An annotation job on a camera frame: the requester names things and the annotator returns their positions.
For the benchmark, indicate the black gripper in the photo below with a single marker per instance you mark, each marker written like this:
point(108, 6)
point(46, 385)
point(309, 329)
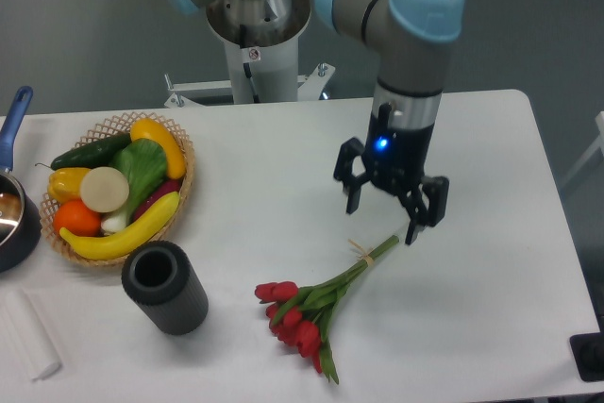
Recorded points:
point(394, 161)

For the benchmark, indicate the red tulip bouquet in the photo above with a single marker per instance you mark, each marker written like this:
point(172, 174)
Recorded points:
point(301, 316)

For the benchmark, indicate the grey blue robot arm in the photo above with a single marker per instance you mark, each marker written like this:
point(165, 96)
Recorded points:
point(413, 39)

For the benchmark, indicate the purple eggplant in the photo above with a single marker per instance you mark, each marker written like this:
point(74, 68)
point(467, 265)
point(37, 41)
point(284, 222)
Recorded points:
point(164, 188)

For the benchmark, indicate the green bok choy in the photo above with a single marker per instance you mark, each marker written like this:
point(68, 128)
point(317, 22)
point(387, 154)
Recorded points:
point(143, 163)

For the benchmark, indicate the yellow squash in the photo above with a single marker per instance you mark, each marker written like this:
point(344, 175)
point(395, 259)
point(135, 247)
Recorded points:
point(150, 129)

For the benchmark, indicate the dark grey ribbed vase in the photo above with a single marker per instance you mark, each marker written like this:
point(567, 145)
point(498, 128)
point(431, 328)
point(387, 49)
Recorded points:
point(159, 278)

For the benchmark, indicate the black device at edge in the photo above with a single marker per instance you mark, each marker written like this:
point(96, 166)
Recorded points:
point(587, 350)

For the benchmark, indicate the woven wicker basket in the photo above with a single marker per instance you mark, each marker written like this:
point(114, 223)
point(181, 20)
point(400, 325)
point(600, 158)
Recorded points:
point(118, 124)

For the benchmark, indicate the yellow banana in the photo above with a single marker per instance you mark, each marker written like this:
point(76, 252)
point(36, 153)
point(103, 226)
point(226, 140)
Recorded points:
point(119, 244)

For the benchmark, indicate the green cucumber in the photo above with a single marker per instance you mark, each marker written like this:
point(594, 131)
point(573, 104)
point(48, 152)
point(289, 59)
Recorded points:
point(90, 155)

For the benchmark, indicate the orange fruit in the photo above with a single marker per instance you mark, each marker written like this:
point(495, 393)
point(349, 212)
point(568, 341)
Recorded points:
point(77, 218)

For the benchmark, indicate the yellow bell pepper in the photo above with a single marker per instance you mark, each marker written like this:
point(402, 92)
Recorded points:
point(64, 184)

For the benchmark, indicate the white rolled cloth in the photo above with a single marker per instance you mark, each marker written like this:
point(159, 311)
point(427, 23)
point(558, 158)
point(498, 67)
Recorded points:
point(34, 346)

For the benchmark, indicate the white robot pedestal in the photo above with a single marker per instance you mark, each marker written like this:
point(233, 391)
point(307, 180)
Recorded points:
point(256, 74)

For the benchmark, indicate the white frame at right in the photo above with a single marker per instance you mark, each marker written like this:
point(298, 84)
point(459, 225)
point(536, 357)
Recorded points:
point(587, 161)

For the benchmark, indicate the blue handled saucepan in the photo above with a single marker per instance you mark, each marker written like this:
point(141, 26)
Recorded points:
point(20, 220)

